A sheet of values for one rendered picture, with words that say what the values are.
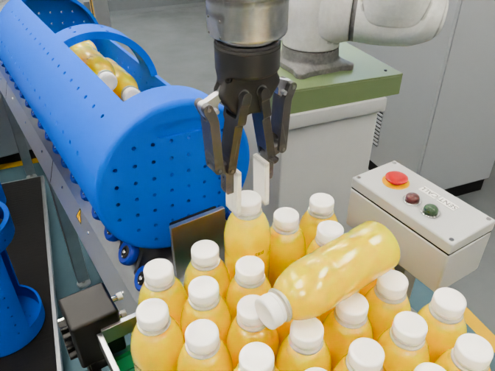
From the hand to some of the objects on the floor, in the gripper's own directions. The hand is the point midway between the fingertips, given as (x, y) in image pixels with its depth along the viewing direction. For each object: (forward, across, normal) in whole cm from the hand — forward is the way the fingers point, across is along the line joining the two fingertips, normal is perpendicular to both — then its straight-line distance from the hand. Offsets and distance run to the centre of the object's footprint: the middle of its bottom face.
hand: (247, 185), depth 65 cm
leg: (+118, +10, -215) cm, 245 cm away
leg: (+117, +10, -117) cm, 166 cm away
